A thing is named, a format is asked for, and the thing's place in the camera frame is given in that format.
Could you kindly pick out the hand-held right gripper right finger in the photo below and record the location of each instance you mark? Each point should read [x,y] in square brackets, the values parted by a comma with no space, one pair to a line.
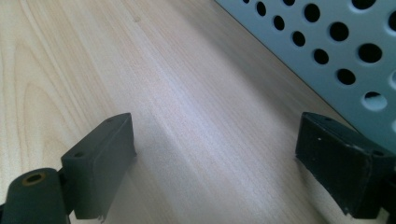
[342,165]

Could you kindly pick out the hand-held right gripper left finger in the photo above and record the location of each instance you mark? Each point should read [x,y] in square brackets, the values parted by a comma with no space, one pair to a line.
[99,165]

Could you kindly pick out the grey perforated metal panel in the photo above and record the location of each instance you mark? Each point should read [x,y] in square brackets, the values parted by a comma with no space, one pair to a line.
[336,43]

